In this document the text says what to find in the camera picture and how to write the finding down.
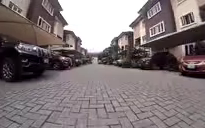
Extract red car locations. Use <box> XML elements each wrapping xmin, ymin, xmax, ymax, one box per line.
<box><xmin>178</xmin><ymin>53</ymin><xmax>205</xmax><ymax>76</ymax></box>

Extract dark parked suv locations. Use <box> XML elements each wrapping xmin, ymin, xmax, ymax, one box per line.
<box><xmin>139</xmin><ymin>51</ymin><xmax>179</xmax><ymax>71</ymax></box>

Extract row of terraced houses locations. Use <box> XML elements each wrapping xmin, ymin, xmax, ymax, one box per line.
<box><xmin>103</xmin><ymin>0</ymin><xmax>205</xmax><ymax>61</ymax></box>
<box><xmin>0</xmin><ymin>0</ymin><xmax>90</xmax><ymax>58</ymax></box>

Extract beige carport canopy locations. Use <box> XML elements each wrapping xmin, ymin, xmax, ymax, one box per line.
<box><xmin>0</xmin><ymin>2</ymin><xmax>66</xmax><ymax>47</ymax></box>

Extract grey carport roof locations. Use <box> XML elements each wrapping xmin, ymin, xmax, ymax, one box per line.
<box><xmin>140</xmin><ymin>20</ymin><xmax>205</xmax><ymax>52</ymax></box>

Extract black suv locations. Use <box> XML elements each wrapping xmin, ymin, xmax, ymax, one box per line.
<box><xmin>0</xmin><ymin>32</ymin><xmax>52</xmax><ymax>83</ymax></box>

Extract dark parked car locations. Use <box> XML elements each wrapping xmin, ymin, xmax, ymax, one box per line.
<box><xmin>48</xmin><ymin>53</ymin><xmax>74</xmax><ymax>71</ymax></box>

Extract grey paving stone road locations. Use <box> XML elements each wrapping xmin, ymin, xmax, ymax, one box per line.
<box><xmin>0</xmin><ymin>62</ymin><xmax>205</xmax><ymax>128</ymax></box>

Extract row of parked cars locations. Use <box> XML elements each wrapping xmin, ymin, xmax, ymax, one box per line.
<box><xmin>71</xmin><ymin>55</ymin><xmax>93</xmax><ymax>67</ymax></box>
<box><xmin>97</xmin><ymin>55</ymin><xmax>142</xmax><ymax>69</ymax></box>

